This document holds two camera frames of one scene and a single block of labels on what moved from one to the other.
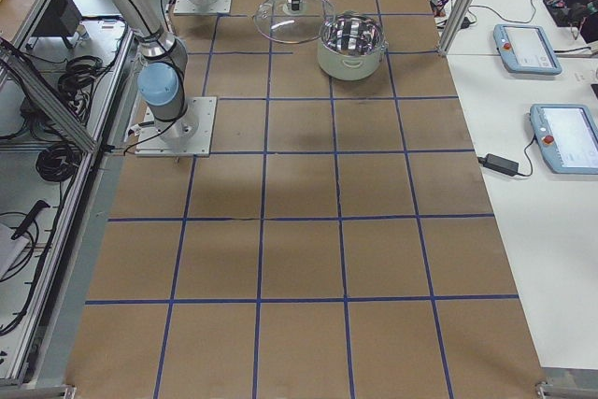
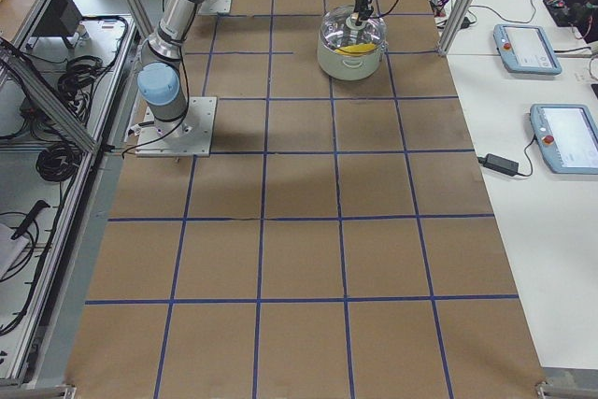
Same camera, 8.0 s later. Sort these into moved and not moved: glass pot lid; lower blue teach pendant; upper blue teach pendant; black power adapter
Moved: glass pot lid
Not moved: lower blue teach pendant; black power adapter; upper blue teach pendant
